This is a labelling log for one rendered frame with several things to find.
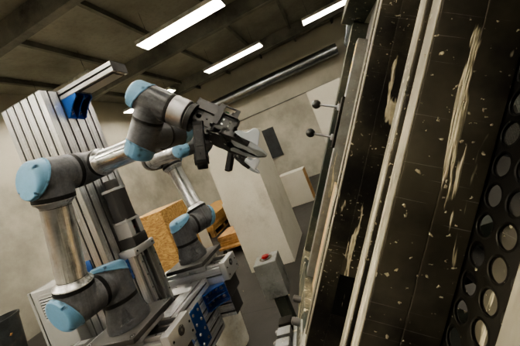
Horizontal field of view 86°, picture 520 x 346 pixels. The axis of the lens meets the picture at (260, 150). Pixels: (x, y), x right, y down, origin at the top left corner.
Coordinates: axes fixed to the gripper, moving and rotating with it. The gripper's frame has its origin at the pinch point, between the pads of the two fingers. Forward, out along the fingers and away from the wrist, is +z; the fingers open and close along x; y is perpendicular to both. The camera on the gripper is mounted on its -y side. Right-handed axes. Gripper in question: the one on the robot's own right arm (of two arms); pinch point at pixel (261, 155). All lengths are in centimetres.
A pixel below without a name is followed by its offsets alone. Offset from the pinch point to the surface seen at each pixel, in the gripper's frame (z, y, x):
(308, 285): 35, -18, 54
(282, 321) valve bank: 34, -34, 68
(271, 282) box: 27, -22, 86
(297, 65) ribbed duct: -27, 569, 580
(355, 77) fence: 20, 53, 19
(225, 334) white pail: 27, -66, 202
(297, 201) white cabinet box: 99, 166, 528
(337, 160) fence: 27, 26, 35
